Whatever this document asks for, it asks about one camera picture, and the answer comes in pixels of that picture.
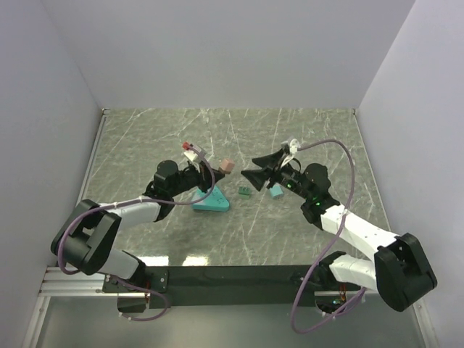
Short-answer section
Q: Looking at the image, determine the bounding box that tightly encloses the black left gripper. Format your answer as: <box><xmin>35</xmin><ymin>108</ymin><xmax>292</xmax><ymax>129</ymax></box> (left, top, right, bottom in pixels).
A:
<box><xmin>169</xmin><ymin>159</ymin><xmax>225</xmax><ymax>197</ymax></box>

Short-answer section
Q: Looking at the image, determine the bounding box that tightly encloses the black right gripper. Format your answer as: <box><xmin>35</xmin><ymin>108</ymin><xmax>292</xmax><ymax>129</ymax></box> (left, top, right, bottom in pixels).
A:
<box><xmin>240</xmin><ymin>149</ymin><xmax>312</xmax><ymax>201</ymax></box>

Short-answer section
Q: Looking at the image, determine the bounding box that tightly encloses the pink plug adapter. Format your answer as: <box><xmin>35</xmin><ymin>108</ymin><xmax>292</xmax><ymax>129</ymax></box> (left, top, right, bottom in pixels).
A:
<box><xmin>218</xmin><ymin>158</ymin><xmax>235</xmax><ymax>175</ymax></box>

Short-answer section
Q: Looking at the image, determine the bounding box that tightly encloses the teal triangular power strip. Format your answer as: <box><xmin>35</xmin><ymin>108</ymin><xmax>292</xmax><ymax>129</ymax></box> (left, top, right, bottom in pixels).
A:
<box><xmin>191</xmin><ymin>186</ymin><xmax>230</xmax><ymax>212</ymax></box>

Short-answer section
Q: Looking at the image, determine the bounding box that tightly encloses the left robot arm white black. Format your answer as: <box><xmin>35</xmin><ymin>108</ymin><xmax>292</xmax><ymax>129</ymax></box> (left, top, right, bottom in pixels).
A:
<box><xmin>51</xmin><ymin>160</ymin><xmax>225</xmax><ymax>276</ymax></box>

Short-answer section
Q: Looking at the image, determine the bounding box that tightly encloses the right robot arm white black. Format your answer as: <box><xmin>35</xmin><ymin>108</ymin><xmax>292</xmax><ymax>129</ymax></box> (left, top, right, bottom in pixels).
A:
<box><xmin>241</xmin><ymin>150</ymin><xmax>438</xmax><ymax>312</ymax></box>

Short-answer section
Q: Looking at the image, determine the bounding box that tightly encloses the teal plug adapter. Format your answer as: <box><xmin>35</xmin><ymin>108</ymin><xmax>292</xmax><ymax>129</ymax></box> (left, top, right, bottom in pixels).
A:
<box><xmin>268</xmin><ymin>183</ymin><xmax>283</xmax><ymax>199</ymax></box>

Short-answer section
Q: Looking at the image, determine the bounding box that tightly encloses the green plug adapter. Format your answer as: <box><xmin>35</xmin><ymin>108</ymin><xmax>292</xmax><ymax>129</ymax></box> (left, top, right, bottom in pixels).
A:
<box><xmin>238</xmin><ymin>186</ymin><xmax>252</xmax><ymax>199</ymax></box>

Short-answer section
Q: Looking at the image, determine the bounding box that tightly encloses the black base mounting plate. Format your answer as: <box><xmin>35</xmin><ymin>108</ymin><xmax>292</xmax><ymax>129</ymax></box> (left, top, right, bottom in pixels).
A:
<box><xmin>103</xmin><ymin>265</ymin><xmax>363</xmax><ymax>310</ymax></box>

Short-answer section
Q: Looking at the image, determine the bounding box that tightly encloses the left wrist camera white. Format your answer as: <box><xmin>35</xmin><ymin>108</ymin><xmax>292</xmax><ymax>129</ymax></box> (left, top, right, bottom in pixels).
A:
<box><xmin>182</xmin><ymin>142</ymin><xmax>206</xmax><ymax>164</ymax></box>

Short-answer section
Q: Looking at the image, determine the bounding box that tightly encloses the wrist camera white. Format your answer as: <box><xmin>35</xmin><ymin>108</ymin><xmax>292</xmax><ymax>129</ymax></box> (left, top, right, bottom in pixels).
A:
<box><xmin>182</xmin><ymin>142</ymin><xmax>206</xmax><ymax>164</ymax></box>
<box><xmin>281</xmin><ymin>138</ymin><xmax>300</xmax><ymax>167</ymax></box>

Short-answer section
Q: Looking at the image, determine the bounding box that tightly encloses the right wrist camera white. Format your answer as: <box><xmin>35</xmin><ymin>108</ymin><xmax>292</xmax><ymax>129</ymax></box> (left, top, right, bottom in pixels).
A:
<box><xmin>281</xmin><ymin>138</ymin><xmax>300</xmax><ymax>167</ymax></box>

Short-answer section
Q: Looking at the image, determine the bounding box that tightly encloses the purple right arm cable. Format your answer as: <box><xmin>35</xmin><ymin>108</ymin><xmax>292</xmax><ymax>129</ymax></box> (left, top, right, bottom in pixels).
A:
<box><xmin>291</xmin><ymin>139</ymin><xmax>365</xmax><ymax>334</ymax></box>

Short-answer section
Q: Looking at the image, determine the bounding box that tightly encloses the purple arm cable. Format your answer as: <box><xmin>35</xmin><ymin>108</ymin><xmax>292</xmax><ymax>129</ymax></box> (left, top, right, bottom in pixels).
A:
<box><xmin>57</xmin><ymin>144</ymin><xmax>217</xmax><ymax>323</ymax></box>
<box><xmin>291</xmin><ymin>139</ymin><xmax>365</xmax><ymax>334</ymax></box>

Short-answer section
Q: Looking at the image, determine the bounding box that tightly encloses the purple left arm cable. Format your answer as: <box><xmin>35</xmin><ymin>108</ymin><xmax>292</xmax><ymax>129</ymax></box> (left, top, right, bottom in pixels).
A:
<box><xmin>57</xmin><ymin>144</ymin><xmax>217</xmax><ymax>323</ymax></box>

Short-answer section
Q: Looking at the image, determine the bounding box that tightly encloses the aluminium frame rail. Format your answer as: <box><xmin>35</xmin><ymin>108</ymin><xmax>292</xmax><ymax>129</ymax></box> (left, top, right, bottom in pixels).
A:
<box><xmin>21</xmin><ymin>266</ymin><xmax>120</xmax><ymax>348</ymax></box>

